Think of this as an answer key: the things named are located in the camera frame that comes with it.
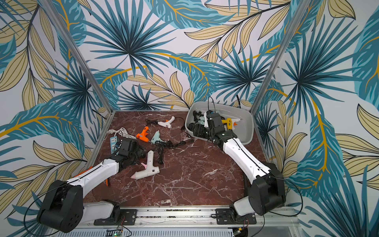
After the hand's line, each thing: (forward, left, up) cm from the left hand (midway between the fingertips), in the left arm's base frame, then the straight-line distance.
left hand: (141, 151), depth 89 cm
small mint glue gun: (+14, -6, -5) cm, 16 cm away
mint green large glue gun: (+26, -37, -1) cm, 46 cm away
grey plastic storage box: (+33, -65, -4) cm, 73 cm away
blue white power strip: (+10, +22, -4) cm, 24 cm away
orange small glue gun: (+15, +4, -6) cm, 17 cm away
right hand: (+7, -33, +14) cm, 37 cm away
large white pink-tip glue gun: (-9, -6, -3) cm, 12 cm away
